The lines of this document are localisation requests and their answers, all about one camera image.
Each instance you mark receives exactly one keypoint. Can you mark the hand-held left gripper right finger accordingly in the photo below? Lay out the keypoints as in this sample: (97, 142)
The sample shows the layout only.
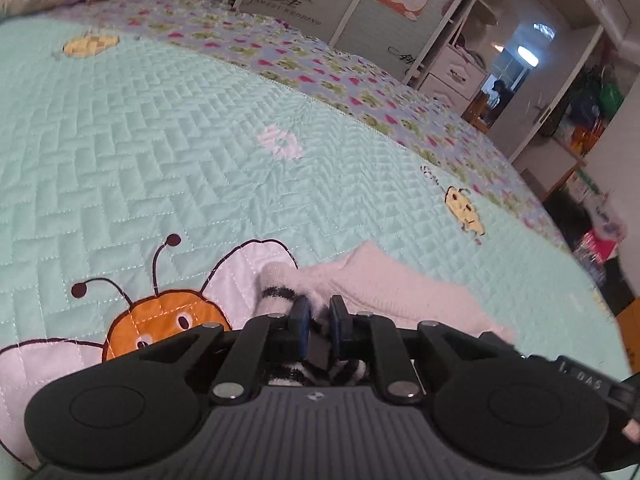
(335, 327)

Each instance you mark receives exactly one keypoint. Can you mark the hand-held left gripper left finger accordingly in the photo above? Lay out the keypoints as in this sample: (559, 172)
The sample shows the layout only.
(301, 325)

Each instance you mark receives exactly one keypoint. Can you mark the orange wooden dresser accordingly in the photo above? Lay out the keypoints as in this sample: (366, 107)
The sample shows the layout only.
(631, 330)

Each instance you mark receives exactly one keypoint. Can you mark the black bag pile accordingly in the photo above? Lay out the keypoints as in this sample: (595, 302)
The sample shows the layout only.
(570, 220)

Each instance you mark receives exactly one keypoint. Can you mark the mint quilted bee bedspread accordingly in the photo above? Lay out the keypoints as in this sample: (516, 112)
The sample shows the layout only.
(150, 160)

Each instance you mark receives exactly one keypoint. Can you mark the purple floral blanket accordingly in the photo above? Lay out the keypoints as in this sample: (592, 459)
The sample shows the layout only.
(300, 65)

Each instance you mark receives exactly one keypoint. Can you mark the wooden chair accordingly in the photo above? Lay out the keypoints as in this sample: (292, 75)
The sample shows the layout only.
(479, 110)

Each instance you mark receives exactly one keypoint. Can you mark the colourful hanging clutter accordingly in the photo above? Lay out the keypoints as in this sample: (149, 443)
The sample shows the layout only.
(590, 110)

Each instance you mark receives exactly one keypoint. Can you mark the white drawer cabinet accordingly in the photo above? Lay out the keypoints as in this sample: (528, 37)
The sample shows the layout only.
(452, 72)

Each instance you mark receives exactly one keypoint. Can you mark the white sliding-door wardrobe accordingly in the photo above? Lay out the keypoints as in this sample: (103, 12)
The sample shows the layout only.
(380, 35)

